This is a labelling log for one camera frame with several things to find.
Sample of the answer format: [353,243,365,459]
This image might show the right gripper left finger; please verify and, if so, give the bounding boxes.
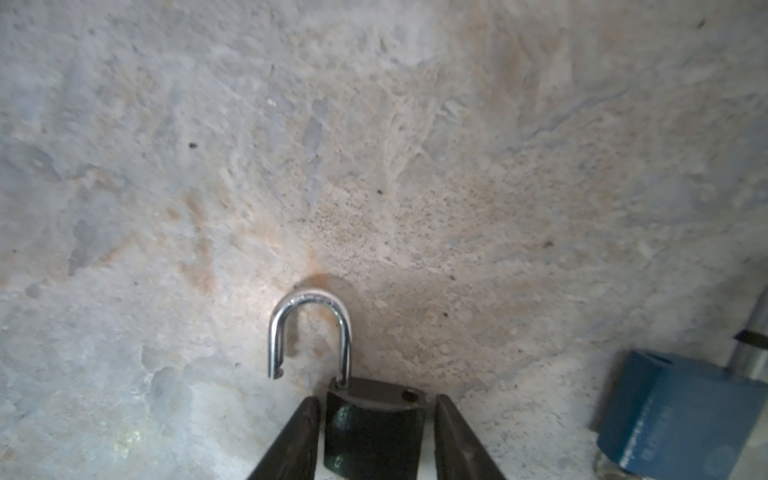
[248,396,321,480]

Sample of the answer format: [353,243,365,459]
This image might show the black padlock with key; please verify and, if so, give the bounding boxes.
[268,288,427,479]

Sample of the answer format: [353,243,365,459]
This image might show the right blue padlock with key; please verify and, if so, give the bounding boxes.
[595,294,767,479]

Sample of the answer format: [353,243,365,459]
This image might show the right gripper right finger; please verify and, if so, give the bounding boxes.
[434,394,506,480]

